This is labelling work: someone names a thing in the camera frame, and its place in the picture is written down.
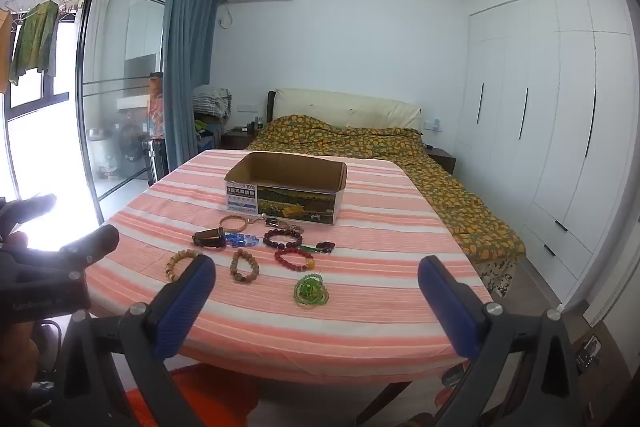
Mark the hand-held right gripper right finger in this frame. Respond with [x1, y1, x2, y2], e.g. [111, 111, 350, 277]
[417, 255, 583, 427]

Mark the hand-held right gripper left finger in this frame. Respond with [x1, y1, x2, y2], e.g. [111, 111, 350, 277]
[52, 253, 217, 427]

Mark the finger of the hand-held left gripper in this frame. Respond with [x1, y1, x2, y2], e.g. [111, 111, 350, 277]
[27, 224, 121, 283]
[0, 194, 57, 239]

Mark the light wooden bead bracelet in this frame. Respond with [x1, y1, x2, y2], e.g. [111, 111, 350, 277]
[166, 252, 203, 280]

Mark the brown wooden bead bracelet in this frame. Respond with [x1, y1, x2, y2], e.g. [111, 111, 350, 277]
[229, 248, 260, 285]

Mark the dark wristwatch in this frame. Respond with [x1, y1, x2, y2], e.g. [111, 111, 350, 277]
[192, 229, 228, 249]

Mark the red bead bracelet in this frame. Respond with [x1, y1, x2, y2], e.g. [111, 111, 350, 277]
[273, 247, 316, 272]

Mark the green bead bracelet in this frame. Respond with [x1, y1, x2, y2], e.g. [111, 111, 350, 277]
[293, 273, 331, 307]

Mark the printed cardboard box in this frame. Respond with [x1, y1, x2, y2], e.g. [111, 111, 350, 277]
[223, 151, 348, 225]

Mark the plain orange cloth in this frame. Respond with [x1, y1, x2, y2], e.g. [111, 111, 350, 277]
[125, 364, 261, 427]

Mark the pink striped bed sheet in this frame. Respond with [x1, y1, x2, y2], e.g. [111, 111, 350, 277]
[85, 150, 493, 370]

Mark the dark suitcase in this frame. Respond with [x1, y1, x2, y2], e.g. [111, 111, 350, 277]
[142, 138, 167, 186]

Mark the bed with patterned cover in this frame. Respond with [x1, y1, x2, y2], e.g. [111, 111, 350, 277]
[247, 113, 527, 265]

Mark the black power strip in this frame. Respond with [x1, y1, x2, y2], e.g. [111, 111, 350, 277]
[575, 334, 603, 370]

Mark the dark wooden nightstand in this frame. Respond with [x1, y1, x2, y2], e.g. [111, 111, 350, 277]
[425, 146, 457, 175]
[221, 128, 261, 151]

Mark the hanging green garment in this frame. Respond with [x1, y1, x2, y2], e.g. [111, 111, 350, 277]
[8, 0, 59, 86]

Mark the glass sliding door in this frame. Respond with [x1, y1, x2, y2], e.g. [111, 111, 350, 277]
[75, 0, 171, 225]

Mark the pile of folded blankets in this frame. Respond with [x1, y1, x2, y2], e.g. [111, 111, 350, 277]
[192, 84, 233, 120]

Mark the blue-grey curtain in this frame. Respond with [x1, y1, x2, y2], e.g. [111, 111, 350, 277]
[161, 0, 223, 172]

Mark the white wardrobe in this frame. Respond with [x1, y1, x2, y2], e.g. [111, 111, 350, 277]
[457, 0, 640, 308]

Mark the cream padded headboard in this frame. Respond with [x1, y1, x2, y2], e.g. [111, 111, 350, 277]
[267, 88, 422, 131]

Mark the blue bead bracelet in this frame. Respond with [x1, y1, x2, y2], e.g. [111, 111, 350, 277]
[224, 232, 261, 249]

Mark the dark bead bracelet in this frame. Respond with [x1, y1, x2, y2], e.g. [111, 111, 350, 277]
[263, 229, 304, 250]

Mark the metal keychain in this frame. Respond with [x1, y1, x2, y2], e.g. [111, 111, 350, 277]
[250, 215, 305, 235]

